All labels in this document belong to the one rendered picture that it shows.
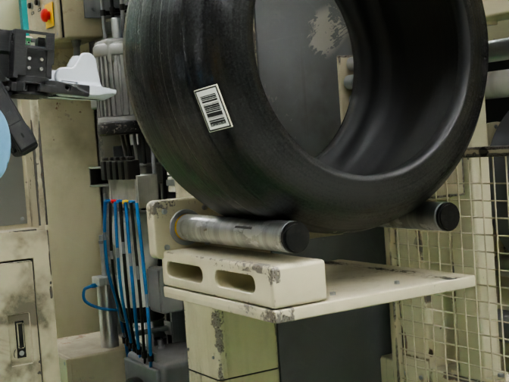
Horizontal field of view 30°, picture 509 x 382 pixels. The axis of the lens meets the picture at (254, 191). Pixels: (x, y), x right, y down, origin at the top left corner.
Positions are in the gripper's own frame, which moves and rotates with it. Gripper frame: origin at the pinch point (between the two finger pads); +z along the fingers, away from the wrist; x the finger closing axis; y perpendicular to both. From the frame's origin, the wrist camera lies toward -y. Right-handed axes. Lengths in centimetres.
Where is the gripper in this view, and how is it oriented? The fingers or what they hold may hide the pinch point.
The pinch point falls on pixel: (106, 97)
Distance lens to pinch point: 130.8
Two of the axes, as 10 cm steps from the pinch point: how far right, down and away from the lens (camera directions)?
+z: 8.6, 0.3, 5.1
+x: -5.1, -0.1, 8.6
